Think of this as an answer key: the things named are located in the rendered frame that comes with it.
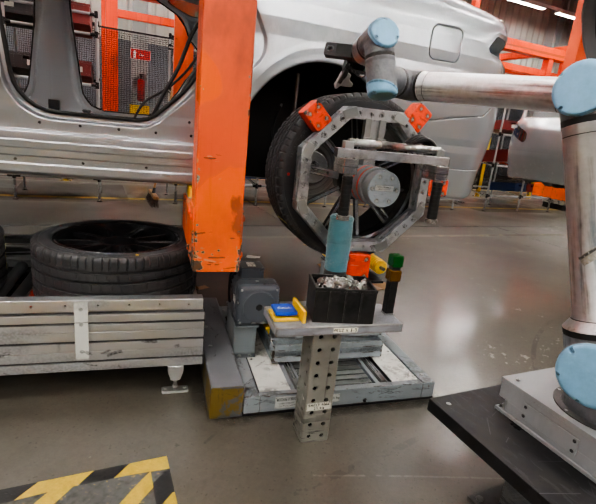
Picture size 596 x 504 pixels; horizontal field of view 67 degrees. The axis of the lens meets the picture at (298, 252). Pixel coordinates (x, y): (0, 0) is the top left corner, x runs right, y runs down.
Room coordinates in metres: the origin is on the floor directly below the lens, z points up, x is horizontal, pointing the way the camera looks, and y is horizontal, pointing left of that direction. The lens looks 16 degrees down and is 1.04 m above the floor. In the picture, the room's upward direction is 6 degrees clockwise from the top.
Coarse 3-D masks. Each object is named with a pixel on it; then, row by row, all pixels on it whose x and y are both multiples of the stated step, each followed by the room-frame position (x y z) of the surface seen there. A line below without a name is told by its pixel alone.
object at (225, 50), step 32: (224, 0) 1.47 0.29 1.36; (256, 0) 1.50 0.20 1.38; (224, 32) 1.47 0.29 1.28; (224, 64) 1.47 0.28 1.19; (224, 96) 1.47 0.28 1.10; (224, 128) 1.47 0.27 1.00; (224, 160) 1.47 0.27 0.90; (192, 192) 1.57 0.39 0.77; (224, 192) 1.48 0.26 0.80; (192, 224) 1.46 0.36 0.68; (224, 224) 1.48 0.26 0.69; (192, 256) 1.46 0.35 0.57; (224, 256) 1.48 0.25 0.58
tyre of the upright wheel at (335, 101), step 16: (336, 96) 1.78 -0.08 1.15; (352, 96) 1.79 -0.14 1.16; (288, 128) 1.79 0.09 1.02; (304, 128) 1.73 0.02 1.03; (272, 144) 1.89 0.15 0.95; (288, 144) 1.72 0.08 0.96; (272, 160) 1.81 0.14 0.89; (288, 160) 1.72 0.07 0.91; (272, 176) 1.78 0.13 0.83; (288, 176) 1.72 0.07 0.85; (272, 192) 1.80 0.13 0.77; (288, 192) 1.72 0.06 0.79; (288, 208) 1.72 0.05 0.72; (288, 224) 1.74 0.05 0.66; (304, 224) 1.75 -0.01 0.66; (304, 240) 1.75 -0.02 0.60; (320, 240) 1.77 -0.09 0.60
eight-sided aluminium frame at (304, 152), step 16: (336, 112) 1.73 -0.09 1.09; (352, 112) 1.70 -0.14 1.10; (368, 112) 1.72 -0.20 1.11; (384, 112) 1.74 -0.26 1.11; (400, 112) 1.76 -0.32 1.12; (336, 128) 1.68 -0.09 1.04; (400, 128) 1.78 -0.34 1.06; (304, 144) 1.66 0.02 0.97; (320, 144) 1.67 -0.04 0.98; (304, 160) 1.65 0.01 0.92; (304, 176) 1.65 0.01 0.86; (416, 176) 1.84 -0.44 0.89; (304, 192) 1.65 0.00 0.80; (416, 192) 1.82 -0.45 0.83; (304, 208) 1.65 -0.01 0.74; (416, 208) 1.80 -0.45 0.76; (320, 224) 1.68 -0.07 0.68; (400, 224) 1.78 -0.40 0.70; (352, 240) 1.74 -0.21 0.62; (368, 240) 1.79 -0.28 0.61; (384, 240) 1.77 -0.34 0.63
